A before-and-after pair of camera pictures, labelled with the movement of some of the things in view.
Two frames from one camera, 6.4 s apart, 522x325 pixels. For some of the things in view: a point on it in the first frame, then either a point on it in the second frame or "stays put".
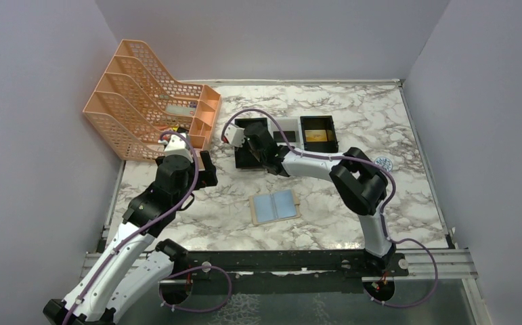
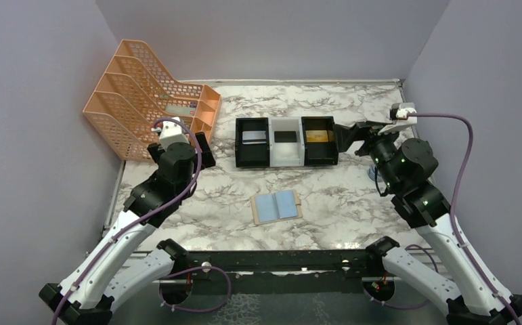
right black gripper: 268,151 → 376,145
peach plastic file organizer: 136,103 stays put
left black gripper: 206,177 → 206,160
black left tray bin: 245,156 stays put
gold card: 314,135 stays put
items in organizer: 187,108 stays put
